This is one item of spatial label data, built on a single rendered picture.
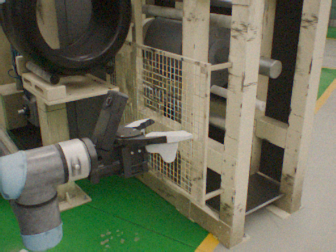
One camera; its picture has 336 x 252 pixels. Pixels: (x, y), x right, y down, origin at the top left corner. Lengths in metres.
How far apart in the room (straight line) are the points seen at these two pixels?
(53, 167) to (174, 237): 1.57
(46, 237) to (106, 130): 0.22
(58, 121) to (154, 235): 0.84
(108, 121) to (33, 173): 0.16
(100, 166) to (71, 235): 1.55
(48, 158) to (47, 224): 0.12
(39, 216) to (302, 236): 1.80
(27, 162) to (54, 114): 1.60
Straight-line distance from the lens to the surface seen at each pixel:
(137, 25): 2.35
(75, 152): 0.71
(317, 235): 2.36
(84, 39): 2.13
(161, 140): 0.74
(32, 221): 0.74
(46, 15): 2.16
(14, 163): 0.69
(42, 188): 0.70
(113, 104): 0.73
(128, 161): 0.75
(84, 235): 2.26
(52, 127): 2.30
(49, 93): 1.83
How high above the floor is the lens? 1.38
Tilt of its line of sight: 23 degrees down
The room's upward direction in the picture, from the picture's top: straight up
